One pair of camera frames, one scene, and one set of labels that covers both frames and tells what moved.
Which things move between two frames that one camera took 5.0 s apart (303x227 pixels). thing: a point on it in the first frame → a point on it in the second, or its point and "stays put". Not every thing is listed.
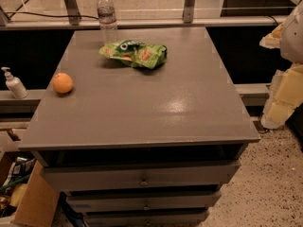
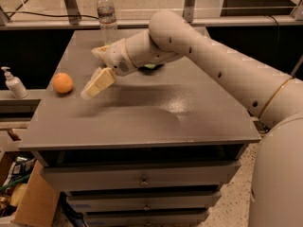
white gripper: x=293 y=38 → x=115 y=59
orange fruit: x=62 y=82 stays put
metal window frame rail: x=146 y=24 stays put
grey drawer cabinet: x=136 y=147 stays put
